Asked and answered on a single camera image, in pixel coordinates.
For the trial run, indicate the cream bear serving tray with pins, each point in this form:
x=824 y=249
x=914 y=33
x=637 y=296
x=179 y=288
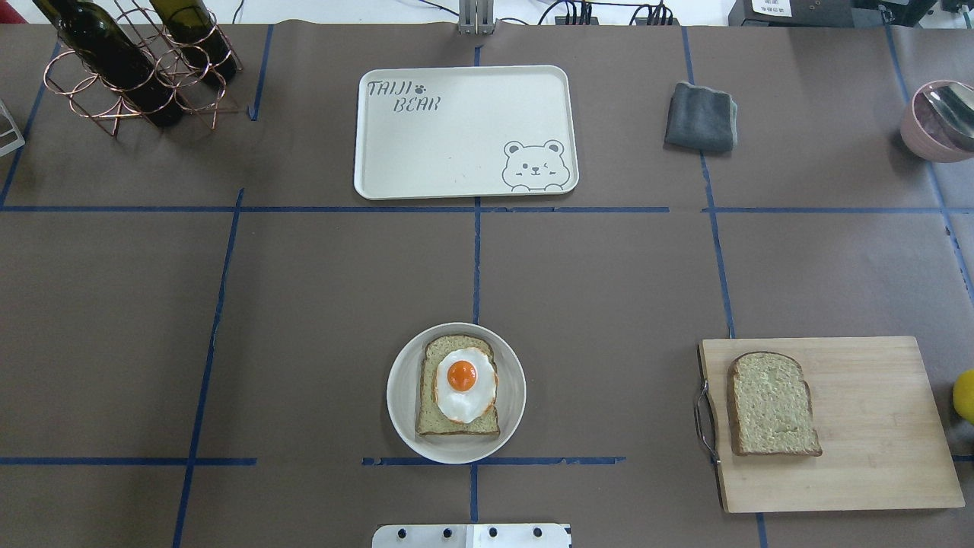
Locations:
x=475 y=131

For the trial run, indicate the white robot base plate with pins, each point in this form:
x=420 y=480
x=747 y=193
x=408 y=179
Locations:
x=473 y=535

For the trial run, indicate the metal camera mast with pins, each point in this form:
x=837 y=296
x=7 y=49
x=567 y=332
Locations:
x=476 y=17

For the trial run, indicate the white round plate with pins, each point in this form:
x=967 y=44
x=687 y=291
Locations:
x=403 y=398

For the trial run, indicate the dark wine bottle right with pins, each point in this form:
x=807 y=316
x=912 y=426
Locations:
x=204 y=47

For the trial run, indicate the fried egg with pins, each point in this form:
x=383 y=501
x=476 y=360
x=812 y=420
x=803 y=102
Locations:
x=465 y=385

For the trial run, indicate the dark wine bottle left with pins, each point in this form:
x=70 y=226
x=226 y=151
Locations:
x=103 y=45

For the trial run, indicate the metal scoop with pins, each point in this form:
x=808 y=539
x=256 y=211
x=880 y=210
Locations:
x=952 y=107

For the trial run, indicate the metal cutting board handle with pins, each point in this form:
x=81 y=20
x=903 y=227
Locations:
x=701 y=405

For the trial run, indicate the copper wire bottle rack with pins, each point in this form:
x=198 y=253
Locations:
x=91 y=98

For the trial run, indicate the bread slice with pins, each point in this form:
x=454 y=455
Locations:
x=430 y=421
x=769 y=407

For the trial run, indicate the wooden cutting board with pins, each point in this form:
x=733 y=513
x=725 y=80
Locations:
x=884 y=445

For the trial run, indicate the yellow lemon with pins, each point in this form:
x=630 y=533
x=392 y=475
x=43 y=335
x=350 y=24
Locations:
x=963 y=395

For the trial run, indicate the pink bowl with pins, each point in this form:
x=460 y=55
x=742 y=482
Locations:
x=923 y=134

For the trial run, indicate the dark wine bottle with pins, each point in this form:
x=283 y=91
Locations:
x=103 y=45
x=204 y=47

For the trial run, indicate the grey folded cloth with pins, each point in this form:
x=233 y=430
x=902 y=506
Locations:
x=702 y=118

